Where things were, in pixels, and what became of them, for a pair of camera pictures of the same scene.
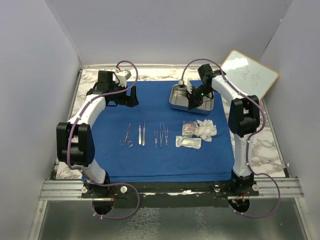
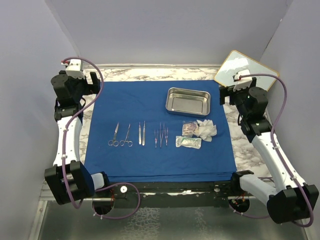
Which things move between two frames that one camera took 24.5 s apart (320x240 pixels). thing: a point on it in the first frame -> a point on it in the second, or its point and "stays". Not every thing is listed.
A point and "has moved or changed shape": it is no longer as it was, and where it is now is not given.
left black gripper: (130, 100) -> (90, 88)
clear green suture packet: (190, 142) stays
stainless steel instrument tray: (178, 100) has moved or changed shape
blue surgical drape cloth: (152, 143) stays
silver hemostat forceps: (130, 143) stays
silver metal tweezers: (166, 137) stays
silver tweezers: (156, 138) stays
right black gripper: (193, 102) -> (225, 91)
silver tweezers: (161, 138) stays
